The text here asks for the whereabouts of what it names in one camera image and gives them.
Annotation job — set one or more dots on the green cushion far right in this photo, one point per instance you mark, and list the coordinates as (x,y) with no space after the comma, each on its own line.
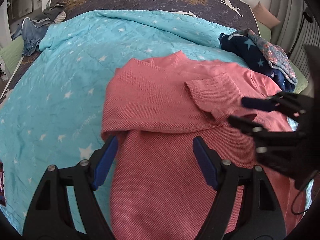
(265,33)

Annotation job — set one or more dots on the black floor lamp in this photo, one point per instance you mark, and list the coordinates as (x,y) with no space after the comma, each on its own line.
(308,17)

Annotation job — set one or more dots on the green cushion left side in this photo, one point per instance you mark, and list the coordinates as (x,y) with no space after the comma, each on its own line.
(11,56)

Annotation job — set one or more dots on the white cabinet with niche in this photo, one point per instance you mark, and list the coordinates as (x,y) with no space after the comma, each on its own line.
(12,14)

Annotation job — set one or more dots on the navy star fleece garment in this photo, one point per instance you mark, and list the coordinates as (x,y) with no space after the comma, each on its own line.
(245,48)

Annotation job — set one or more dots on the turquoise star quilt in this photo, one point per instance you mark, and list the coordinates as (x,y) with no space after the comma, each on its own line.
(54,114)

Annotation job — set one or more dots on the green cushion near right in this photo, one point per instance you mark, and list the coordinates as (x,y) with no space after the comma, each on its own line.
(302,80)

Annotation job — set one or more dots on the floral folded garment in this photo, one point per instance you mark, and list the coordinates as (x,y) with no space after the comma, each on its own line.
(274,54)

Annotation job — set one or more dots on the pink knit sweater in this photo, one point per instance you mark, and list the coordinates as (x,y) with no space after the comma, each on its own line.
(156,107)

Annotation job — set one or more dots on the blue denim jeans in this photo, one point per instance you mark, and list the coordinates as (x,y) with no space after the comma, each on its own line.
(32,33)

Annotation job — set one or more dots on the grey window curtain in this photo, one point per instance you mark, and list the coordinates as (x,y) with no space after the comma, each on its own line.
(290,13)

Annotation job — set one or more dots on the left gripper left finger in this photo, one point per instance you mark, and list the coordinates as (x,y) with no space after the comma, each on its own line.
(49,215)

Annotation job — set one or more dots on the green cushion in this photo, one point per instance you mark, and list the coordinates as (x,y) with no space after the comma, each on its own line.
(302,80)
(265,33)
(11,56)

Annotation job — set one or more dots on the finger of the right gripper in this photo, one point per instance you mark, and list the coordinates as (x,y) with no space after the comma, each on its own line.
(253,129)
(288,104)

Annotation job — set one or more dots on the pink pillow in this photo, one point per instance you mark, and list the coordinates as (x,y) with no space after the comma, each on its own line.
(264,16)

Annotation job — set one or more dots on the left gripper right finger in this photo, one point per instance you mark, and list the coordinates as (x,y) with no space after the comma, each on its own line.
(260,215)

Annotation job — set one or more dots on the grey crumpled clothes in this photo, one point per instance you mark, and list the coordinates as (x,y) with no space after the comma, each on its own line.
(53,14)

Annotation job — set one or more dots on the smartphone on bed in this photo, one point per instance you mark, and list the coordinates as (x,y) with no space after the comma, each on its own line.
(2,190)

